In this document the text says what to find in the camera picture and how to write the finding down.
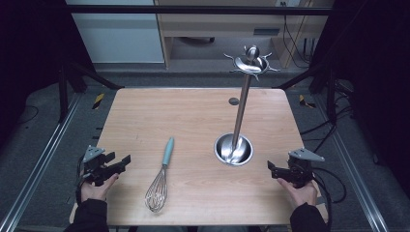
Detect person's right hand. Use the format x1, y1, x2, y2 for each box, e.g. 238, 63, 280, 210
277, 177, 318, 210

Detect black cables under desk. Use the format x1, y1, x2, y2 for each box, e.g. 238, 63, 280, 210
279, 1, 312, 70

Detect person's left hand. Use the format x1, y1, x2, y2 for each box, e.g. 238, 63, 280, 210
80, 172, 120, 203

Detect black metal frame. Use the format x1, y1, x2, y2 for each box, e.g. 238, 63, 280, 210
57, 4, 339, 124

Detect white cabinet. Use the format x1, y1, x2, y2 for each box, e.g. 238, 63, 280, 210
65, 0, 166, 65

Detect black floor cables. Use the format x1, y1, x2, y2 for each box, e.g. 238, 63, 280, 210
299, 80, 356, 155

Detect yellow black tape piece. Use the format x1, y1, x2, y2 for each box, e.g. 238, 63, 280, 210
298, 94, 317, 109
92, 93, 105, 110

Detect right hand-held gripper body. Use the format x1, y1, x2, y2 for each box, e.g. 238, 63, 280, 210
277, 147, 326, 189

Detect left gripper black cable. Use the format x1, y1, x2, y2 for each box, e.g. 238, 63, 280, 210
74, 155, 87, 205

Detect steel utensil stand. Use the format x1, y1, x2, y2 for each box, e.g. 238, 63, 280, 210
214, 44, 280, 167

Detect aluminium rail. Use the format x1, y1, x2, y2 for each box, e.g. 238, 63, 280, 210
0, 93, 82, 232
313, 95, 391, 232

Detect wooden desk in background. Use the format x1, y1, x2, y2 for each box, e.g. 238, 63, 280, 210
154, 0, 335, 70

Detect whisk with light blue handle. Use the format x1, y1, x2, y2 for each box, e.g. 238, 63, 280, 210
144, 136, 175, 214

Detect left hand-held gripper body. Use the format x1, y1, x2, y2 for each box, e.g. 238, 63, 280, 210
82, 145, 117, 188

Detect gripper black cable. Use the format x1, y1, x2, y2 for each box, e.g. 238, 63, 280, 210
74, 155, 87, 205
310, 166, 348, 232

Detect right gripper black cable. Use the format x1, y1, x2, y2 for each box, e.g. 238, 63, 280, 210
310, 166, 348, 232

